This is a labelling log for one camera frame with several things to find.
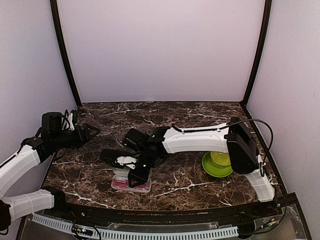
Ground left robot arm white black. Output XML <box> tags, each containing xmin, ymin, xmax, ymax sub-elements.
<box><xmin>0</xmin><ymin>110</ymin><xmax>101</xmax><ymax>235</ymax></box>

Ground white slotted cable duct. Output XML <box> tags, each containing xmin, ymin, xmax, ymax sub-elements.
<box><xmin>32</xmin><ymin>214</ymin><xmax>239</xmax><ymax>240</ymax></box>

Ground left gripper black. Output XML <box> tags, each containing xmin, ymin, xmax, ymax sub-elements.
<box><xmin>51</xmin><ymin>122</ymin><xmax>100</xmax><ymax>150</ymax></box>

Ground green plate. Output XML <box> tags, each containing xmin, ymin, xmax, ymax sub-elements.
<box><xmin>202</xmin><ymin>151</ymin><xmax>233</xmax><ymax>178</ymax></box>

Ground right black frame post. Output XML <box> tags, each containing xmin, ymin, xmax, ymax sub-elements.
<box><xmin>241</xmin><ymin>0</ymin><xmax>273</xmax><ymax>107</ymax></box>

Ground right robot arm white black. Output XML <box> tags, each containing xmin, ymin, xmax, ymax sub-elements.
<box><xmin>122</xmin><ymin>117</ymin><xmax>275</xmax><ymax>217</ymax></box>

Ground pink glasses case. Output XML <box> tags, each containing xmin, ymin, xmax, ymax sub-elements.
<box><xmin>110</xmin><ymin>166</ymin><xmax>152</xmax><ymax>194</ymax></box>

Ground black front rail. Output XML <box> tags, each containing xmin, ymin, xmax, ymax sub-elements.
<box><xmin>44</xmin><ymin>202</ymin><xmax>283</xmax><ymax>226</ymax></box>

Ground left black frame post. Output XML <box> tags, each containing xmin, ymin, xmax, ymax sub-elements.
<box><xmin>49</xmin><ymin>0</ymin><xmax>82</xmax><ymax>108</ymax></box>

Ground black frame post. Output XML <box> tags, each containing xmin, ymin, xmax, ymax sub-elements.
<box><xmin>49</xmin><ymin>0</ymin><xmax>82</xmax><ymax>108</ymax></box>
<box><xmin>241</xmin><ymin>0</ymin><xmax>273</xmax><ymax>107</ymax></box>

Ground pink translucent sunglasses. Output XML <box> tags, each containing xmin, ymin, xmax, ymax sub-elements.
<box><xmin>111</xmin><ymin>175</ymin><xmax>151</xmax><ymax>193</ymax></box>

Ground black glasses case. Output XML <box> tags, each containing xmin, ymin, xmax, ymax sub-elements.
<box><xmin>99</xmin><ymin>149</ymin><xmax>133</xmax><ymax>167</ymax></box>

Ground green bowl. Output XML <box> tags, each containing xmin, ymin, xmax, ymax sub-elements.
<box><xmin>210</xmin><ymin>151</ymin><xmax>231</xmax><ymax>168</ymax></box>

